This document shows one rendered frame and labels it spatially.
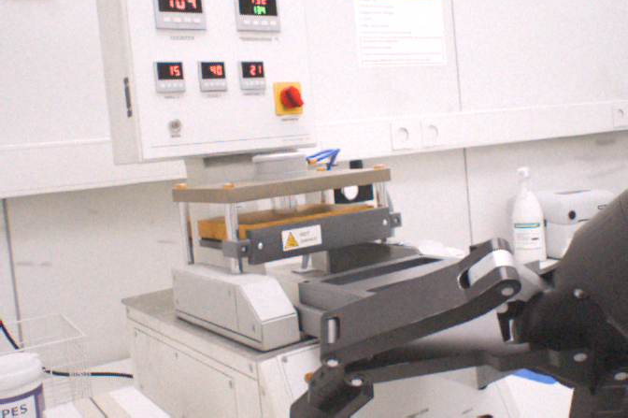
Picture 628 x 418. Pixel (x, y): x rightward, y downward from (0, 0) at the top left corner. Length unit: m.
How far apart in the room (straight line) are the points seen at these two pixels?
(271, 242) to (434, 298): 0.56
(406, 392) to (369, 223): 0.24
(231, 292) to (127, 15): 0.46
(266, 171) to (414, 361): 0.65
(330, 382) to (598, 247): 0.14
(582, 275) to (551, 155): 1.90
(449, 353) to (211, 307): 0.56
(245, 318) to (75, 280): 0.72
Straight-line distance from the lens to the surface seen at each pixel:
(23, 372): 0.99
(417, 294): 0.30
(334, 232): 0.89
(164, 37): 1.05
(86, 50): 1.45
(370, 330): 0.30
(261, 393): 0.76
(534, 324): 0.31
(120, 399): 0.96
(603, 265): 0.29
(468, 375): 0.58
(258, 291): 0.77
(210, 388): 0.89
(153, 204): 1.46
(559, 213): 1.81
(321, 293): 0.74
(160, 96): 1.03
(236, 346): 0.79
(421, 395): 0.85
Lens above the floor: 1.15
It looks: 3 degrees down
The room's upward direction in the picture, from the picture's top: 5 degrees counter-clockwise
